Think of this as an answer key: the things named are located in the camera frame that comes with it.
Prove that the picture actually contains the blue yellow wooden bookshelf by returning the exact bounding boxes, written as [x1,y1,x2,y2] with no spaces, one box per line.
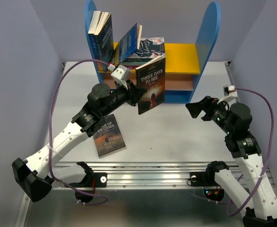
[84,0,222,105]

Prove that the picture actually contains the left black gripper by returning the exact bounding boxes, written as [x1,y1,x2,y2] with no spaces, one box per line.
[101,79,147,118]

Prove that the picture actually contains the aluminium extrusion rail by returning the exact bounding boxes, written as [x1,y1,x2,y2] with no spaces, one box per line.
[24,161,277,190]

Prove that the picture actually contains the teal book in stack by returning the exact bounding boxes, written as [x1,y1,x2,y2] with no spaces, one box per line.
[121,62,146,69]

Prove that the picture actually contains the Jane Eyre blue book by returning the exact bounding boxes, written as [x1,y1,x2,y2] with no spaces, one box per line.
[88,11,104,60]

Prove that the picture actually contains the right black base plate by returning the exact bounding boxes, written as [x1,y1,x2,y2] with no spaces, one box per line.
[187,172,218,187]

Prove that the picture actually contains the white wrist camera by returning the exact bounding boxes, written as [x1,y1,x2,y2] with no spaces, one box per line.
[107,64,131,84]
[218,85,238,104]

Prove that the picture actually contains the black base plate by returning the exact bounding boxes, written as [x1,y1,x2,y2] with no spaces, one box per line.
[187,172,218,187]
[71,172,107,189]

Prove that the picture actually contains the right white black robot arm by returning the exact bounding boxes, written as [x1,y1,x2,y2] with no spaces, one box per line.
[186,96,277,227]

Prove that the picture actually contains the Little Women floral book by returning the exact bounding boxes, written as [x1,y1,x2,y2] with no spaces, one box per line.
[127,37,165,59]

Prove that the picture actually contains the dark green book in stack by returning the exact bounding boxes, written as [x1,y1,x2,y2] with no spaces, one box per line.
[123,58,151,64]

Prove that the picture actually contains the A Tale of Two Cities book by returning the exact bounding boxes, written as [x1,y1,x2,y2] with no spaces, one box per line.
[93,114,126,158]

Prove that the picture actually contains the Nineteen Eighty-Four dark book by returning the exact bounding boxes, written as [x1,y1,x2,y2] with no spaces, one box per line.
[93,11,114,63]

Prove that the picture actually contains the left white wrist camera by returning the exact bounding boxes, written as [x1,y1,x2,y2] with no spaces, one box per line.
[107,64,131,84]

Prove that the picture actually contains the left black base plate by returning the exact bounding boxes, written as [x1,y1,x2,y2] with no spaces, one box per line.
[71,172,107,189]

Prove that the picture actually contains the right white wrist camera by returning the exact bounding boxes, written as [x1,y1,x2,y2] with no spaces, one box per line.
[218,85,238,104]

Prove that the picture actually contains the Three Days to See book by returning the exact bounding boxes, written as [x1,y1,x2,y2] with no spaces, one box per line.
[135,54,166,114]

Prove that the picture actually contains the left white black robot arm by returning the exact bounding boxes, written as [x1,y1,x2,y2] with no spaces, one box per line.
[12,80,147,204]

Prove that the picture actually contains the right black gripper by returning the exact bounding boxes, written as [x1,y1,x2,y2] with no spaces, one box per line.
[184,96,234,134]

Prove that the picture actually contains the Animal Farm blue book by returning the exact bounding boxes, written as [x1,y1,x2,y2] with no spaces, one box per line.
[114,23,143,66]

